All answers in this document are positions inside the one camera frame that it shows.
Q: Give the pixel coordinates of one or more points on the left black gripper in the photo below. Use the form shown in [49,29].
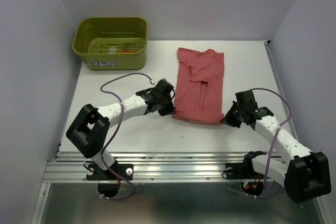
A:
[169,110]

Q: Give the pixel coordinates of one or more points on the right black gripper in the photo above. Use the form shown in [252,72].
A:
[228,118]

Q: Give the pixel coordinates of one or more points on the red t shirt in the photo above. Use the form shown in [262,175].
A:
[199,88]

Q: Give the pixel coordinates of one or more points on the olive green plastic bin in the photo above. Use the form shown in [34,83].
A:
[112,43]

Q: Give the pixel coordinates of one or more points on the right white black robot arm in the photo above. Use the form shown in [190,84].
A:
[302,173]

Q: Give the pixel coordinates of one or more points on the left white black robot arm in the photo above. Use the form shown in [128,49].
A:
[89,129]

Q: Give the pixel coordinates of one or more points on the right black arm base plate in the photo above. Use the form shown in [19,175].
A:
[236,171]

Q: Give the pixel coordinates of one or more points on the aluminium front rail frame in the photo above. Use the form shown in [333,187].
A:
[177,166]

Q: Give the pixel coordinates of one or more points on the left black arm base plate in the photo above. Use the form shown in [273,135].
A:
[95,173]

